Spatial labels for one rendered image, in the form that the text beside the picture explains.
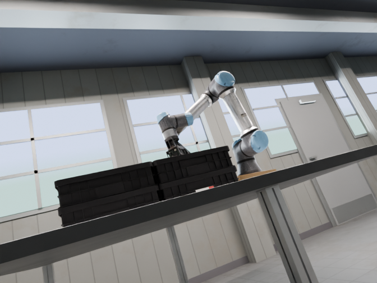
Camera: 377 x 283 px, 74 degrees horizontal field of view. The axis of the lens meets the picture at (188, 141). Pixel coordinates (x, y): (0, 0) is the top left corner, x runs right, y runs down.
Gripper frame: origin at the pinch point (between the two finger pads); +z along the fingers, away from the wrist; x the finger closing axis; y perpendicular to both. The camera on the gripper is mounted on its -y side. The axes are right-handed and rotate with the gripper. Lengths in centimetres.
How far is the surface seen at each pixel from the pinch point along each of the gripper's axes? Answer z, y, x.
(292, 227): 38, 20, 36
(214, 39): -212, -206, 30
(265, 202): 27.3, 20.7, 32.0
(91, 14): -196, -41, -48
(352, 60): -180, -514, 243
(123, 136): -120, -134, -123
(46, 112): -170, -72, -173
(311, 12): -191, -260, 163
